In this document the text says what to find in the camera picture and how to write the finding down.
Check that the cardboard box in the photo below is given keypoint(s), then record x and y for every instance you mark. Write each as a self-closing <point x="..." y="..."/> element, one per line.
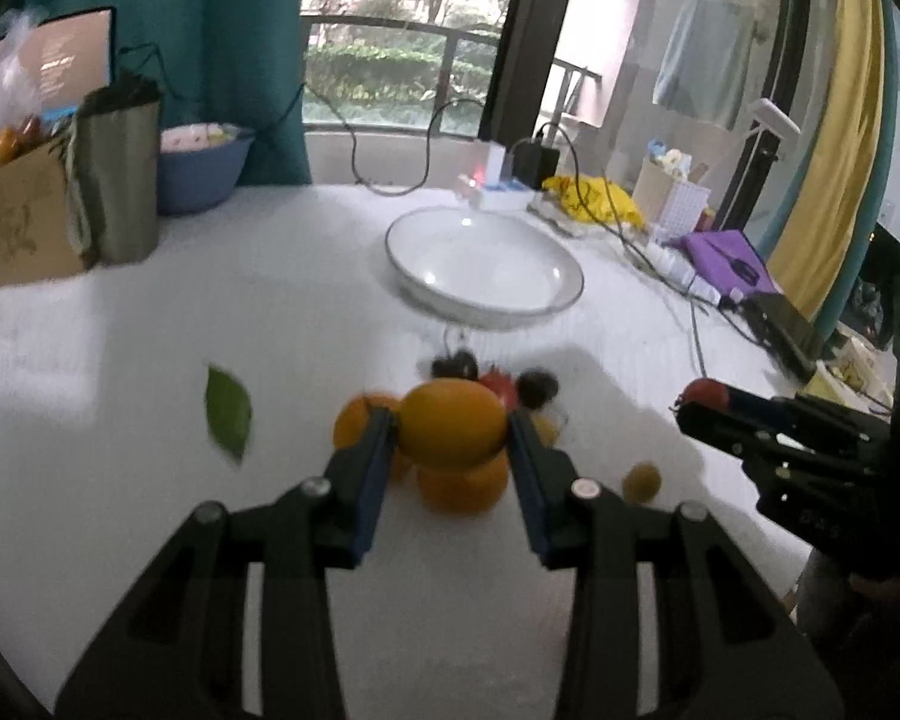
<point x="36" y="242"/>

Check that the plastic bag of fruit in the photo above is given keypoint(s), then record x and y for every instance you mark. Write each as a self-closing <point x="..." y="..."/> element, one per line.
<point x="21" y="130"/>

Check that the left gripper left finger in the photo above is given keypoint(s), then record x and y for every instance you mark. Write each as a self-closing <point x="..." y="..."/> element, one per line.
<point x="174" y="646"/>

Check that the large orange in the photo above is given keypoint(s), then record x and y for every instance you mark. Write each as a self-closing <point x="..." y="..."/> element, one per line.
<point x="465" y="493"/>

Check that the brown-green lychee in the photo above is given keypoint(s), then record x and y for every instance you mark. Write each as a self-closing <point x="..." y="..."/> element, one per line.
<point x="642" y="483"/>

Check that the yellow curtain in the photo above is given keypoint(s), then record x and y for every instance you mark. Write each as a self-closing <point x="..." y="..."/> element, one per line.
<point x="817" y="240"/>

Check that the white tube bottle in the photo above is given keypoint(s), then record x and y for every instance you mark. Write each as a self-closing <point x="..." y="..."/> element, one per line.
<point x="678" y="271"/>

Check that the stainless steel tumbler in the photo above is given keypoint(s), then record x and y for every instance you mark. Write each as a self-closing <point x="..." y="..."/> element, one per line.
<point x="116" y="159"/>

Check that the white charger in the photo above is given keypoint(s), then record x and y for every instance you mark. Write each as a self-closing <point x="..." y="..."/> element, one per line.
<point x="490" y="159"/>

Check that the dark plum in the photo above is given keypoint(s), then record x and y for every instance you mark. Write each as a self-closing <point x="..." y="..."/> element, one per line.
<point x="536" y="388"/>

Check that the tablet screen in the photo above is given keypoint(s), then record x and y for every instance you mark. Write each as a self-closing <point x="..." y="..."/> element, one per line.
<point x="73" y="54"/>

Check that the black power adapter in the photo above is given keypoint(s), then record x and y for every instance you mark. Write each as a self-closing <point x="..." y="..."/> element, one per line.
<point x="533" y="162"/>

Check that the white round plate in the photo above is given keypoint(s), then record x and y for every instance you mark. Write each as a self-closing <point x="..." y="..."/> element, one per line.
<point x="482" y="269"/>

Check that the small red tomato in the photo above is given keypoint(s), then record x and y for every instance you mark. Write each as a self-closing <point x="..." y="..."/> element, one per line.
<point x="706" y="392"/>

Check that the orange with stem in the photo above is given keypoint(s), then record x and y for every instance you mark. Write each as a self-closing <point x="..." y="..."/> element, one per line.
<point x="350" y="425"/>

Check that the green leaf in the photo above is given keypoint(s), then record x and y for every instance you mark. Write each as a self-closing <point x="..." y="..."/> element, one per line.
<point x="228" y="413"/>

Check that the blue bowl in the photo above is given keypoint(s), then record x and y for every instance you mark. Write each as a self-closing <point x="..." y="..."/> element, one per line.
<point x="199" y="166"/>

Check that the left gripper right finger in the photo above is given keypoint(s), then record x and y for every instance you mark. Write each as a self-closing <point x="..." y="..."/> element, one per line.
<point x="676" y="580"/>

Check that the white perforated basket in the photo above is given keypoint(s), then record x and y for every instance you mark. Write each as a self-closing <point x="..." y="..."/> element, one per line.
<point x="670" y="207"/>

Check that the white power strip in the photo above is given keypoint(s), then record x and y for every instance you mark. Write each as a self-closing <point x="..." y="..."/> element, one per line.
<point x="510" y="197"/>

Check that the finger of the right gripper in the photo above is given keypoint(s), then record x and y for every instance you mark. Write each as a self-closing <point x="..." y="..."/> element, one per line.
<point x="765" y="397"/>
<point x="749" y="427"/>

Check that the dark cherry with stem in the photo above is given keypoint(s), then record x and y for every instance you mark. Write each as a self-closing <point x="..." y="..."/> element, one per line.
<point x="459" y="365"/>

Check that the balcony railing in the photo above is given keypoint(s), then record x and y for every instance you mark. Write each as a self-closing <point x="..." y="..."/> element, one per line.
<point x="389" y="74"/>

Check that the teal curtain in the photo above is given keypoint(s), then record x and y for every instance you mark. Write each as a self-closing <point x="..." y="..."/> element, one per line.
<point x="229" y="61"/>

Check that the purple cloth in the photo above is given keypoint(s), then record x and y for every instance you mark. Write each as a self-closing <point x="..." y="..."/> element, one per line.
<point x="727" y="261"/>

